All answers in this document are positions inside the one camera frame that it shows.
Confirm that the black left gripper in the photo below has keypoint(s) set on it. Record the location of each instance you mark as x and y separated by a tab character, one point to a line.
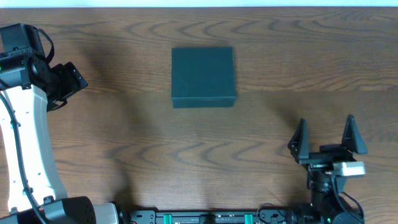
73	79

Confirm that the dark green box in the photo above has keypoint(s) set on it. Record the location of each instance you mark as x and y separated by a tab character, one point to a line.
203	77

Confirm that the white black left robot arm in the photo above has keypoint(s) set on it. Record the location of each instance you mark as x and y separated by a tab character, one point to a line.
29	89

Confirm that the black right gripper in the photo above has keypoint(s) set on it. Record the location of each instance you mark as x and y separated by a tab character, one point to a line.
325	157

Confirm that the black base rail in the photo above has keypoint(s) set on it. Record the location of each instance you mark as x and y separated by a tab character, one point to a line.
219	217

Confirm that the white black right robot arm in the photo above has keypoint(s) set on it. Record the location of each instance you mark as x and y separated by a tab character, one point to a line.
327	172

